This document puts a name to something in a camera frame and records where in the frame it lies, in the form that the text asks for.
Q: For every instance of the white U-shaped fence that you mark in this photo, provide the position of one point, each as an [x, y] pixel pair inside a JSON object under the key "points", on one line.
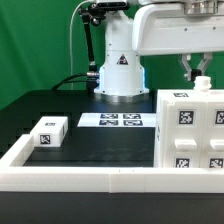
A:
{"points": [[16, 176]]}

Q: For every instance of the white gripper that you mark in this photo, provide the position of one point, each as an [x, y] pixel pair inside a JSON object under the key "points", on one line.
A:
{"points": [[163, 29]]}

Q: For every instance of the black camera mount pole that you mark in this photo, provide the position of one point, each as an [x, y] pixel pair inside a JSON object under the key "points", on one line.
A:
{"points": [[90, 17]]}

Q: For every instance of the white cabinet body box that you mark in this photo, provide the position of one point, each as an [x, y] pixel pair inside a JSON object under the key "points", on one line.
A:
{"points": [[201, 91]]}

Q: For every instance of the small white cabinet top block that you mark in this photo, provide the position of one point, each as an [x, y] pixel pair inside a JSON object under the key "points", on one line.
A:
{"points": [[50, 131]]}

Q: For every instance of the white marker base plate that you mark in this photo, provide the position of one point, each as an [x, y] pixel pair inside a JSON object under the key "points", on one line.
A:
{"points": [[120, 120]]}

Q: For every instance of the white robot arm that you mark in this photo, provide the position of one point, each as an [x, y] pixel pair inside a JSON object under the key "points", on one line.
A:
{"points": [[121, 77]]}

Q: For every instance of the white cabinet door panel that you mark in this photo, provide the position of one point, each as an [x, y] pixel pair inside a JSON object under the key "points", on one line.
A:
{"points": [[215, 134], [185, 133]]}

